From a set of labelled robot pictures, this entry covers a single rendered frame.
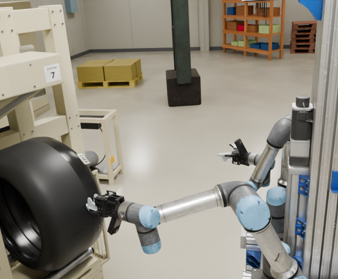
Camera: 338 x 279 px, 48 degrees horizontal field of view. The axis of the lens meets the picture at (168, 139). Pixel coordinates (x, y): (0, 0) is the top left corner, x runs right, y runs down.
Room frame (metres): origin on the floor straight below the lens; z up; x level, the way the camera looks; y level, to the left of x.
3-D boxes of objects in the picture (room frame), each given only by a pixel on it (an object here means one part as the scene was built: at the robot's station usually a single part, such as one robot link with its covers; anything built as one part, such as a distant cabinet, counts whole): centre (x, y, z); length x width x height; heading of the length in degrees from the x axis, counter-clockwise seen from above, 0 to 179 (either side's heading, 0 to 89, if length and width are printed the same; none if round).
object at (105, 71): (9.14, 1.29, 0.25); 1.45 x 1.04 x 0.50; 74
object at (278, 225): (1.89, -0.59, 0.77); 0.15 x 0.15 x 0.10
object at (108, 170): (4.13, 0.90, 0.40); 0.60 x 0.35 x 0.80; 74
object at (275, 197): (1.89, -0.60, 0.88); 0.13 x 0.12 x 0.14; 138
